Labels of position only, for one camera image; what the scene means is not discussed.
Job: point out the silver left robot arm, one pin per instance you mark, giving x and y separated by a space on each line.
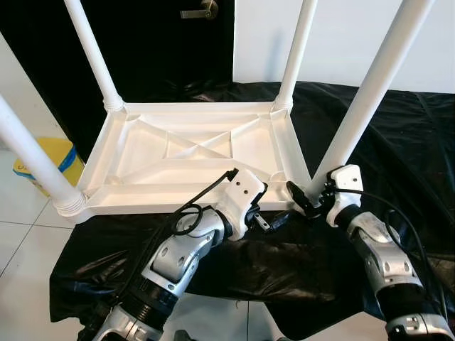
178 256

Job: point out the black plastic cover sheet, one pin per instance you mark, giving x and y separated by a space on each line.
284 277

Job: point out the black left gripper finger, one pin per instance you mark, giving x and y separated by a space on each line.
279 220
264 187

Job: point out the dark left robot foot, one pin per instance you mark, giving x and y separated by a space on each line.
188 335

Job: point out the yellow bin with blue band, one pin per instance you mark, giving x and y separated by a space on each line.
60 153

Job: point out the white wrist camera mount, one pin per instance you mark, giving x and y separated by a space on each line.
348 181
242 192

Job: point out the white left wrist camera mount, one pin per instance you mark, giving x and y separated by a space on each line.
242 192

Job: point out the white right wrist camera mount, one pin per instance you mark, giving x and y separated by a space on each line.
348 181

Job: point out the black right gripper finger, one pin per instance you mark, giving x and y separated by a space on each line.
302 197

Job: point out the black door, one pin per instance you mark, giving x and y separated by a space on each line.
156 57

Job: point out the white plastic table leg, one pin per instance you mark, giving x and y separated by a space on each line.
28 149
89 50
297 50
377 85

